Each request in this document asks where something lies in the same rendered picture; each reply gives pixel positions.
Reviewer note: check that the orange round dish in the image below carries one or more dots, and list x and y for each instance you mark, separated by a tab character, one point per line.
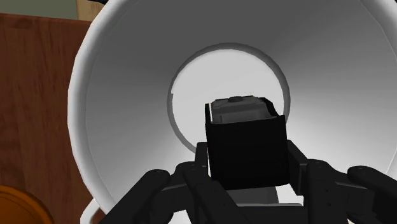
18	208

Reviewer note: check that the brown wooden table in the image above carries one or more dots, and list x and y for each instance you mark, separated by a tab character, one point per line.
34	102

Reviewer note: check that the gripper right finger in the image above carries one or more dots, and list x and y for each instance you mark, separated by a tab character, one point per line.
325	186

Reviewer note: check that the black box with grey top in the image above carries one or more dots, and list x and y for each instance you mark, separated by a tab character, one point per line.
246	145

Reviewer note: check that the large white bowl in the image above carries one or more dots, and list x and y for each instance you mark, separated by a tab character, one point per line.
130	93

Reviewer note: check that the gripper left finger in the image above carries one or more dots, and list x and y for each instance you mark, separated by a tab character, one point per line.
189	189

